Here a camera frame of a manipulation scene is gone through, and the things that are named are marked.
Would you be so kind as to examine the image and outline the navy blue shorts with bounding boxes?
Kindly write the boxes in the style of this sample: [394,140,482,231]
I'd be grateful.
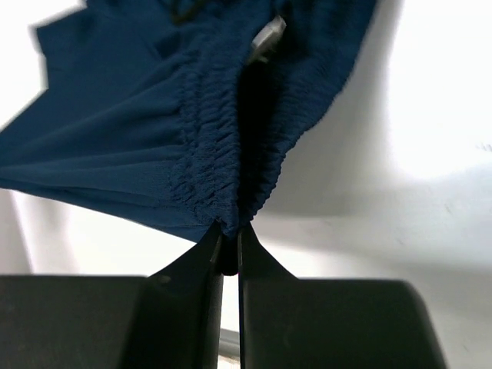
[0,0,380,278]

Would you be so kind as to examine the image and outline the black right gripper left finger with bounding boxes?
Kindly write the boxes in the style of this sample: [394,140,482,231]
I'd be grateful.
[1,225,223,368]

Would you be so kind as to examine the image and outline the front aluminium rail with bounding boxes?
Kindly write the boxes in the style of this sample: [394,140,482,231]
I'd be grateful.
[219,328,240,347]

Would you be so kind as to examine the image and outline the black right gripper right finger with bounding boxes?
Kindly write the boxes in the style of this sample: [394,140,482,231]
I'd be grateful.
[238,227,447,369]

